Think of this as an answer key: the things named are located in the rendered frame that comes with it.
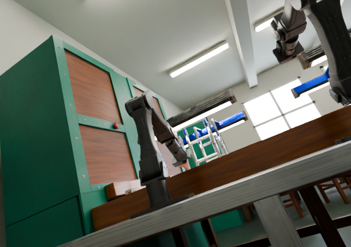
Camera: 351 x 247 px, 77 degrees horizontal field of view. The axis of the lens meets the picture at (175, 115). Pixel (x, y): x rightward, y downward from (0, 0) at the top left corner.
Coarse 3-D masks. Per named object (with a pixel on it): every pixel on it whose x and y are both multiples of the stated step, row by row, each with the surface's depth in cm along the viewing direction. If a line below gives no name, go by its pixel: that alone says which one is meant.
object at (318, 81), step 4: (320, 76) 151; (324, 76) 149; (328, 76) 148; (312, 80) 152; (316, 80) 151; (320, 80) 149; (324, 80) 147; (304, 84) 154; (308, 84) 152; (312, 84) 151; (316, 84) 149; (320, 84) 148; (292, 88) 157; (296, 88) 155; (300, 88) 154; (304, 88) 152; (308, 88) 150; (312, 88) 149; (292, 92) 156; (296, 92) 153; (300, 92) 152; (304, 92) 151; (296, 96) 153
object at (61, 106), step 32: (32, 64) 134; (64, 64) 129; (96, 64) 161; (0, 96) 142; (32, 96) 128; (64, 96) 118; (96, 96) 146; (128, 96) 187; (0, 128) 135; (32, 128) 123; (64, 128) 112; (96, 128) 131; (128, 128) 162; (32, 160) 117; (64, 160) 108; (96, 160) 120; (128, 160) 146; (32, 192) 113; (64, 192) 104
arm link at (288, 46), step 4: (296, 36) 80; (288, 40) 81; (292, 40) 80; (296, 40) 80; (284, 44) 83; (288, 44) 81; (292, 44) 81; (296, 44) 83; (284, 48) 85; (288, 48) 84; (292, 48) 84
